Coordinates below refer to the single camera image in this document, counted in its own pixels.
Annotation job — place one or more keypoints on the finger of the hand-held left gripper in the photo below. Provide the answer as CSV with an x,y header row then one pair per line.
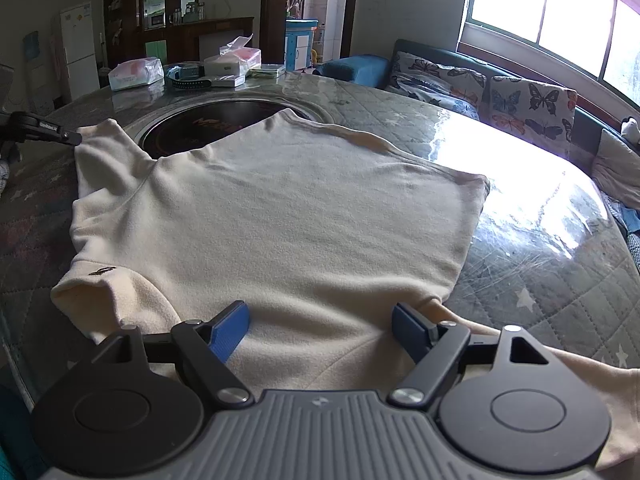
x,y
47,127

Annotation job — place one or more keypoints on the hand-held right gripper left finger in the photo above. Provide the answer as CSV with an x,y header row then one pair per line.
x,y
231,330

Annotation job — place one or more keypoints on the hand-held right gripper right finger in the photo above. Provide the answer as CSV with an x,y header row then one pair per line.
x,y
409,330

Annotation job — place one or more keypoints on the cream fleece top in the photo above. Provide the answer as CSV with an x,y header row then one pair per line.
x,y
280,240

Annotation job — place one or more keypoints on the white refrigerator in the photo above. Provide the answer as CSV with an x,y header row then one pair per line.
x,y
79,50

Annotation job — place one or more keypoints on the white tissue pack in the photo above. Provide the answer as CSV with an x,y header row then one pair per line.
x,y
136,73

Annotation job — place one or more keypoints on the blue wristband device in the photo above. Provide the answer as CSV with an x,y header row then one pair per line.
x,y
187,76

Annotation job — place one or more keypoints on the white microwave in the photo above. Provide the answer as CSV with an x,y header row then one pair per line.
x,y
157,20

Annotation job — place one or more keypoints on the dark wooden cabinet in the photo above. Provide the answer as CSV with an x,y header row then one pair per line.
x,y
170,10

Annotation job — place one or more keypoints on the dark round induction cooktop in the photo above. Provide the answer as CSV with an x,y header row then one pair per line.
x,y
220,125

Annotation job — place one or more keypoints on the white flat box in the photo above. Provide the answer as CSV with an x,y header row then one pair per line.
x,y
226,81

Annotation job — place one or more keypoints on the white tissue box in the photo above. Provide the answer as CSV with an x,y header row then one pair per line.
x,y
235,57

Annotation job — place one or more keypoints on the green flat box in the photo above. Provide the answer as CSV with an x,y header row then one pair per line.
x,y
266,71

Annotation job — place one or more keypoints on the butterfly print sofa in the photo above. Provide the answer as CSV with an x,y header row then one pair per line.
x,y
520,110

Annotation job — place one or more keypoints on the butterfly print cushion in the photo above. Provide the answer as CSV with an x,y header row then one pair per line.
x,y
531,110

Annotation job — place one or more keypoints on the blue white storage cabinet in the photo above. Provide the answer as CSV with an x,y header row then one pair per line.
x,y
299,45

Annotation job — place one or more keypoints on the grey cushion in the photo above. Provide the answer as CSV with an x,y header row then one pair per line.
x,y
618,167

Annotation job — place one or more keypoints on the blue cushion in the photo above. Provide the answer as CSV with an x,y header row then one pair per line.
x,y
350,67

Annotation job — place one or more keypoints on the window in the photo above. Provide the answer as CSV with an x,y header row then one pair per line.
x,y
555,15

